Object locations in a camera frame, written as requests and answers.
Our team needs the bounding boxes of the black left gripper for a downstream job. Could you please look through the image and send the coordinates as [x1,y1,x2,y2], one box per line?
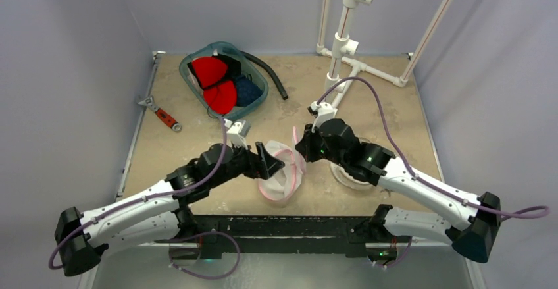
[209,138,283,189]

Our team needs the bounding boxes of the pink-trimmed white laundry bag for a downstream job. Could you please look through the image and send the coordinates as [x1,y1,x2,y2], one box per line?
[258,126,306,202]

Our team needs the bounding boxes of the red and black bra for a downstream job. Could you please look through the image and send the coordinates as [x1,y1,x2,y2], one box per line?
[187,54,241,115]

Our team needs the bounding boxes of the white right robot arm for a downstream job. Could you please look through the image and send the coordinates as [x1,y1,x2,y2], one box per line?
[295,118,502,263]

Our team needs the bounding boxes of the teal plastic basin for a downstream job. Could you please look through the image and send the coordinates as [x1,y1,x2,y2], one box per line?
[179,41,268,120]

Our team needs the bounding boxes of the white PVC pipe rack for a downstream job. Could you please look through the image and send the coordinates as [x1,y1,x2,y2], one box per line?
[316,0,453,108]

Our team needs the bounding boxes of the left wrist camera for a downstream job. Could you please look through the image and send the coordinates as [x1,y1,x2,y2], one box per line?
[224,119,251,149]

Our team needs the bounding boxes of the black rubber hose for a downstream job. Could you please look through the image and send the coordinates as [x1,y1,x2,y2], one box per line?
[240,50,290,101]

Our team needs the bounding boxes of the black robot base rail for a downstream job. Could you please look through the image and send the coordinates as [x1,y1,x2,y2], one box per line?
[169,215,398,262]

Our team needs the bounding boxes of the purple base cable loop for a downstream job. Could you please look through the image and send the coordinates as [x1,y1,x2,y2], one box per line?
[168,231,241,280]

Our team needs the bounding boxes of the red-handled adjustable wrench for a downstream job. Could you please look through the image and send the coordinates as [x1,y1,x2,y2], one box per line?
[137,95,182,132]

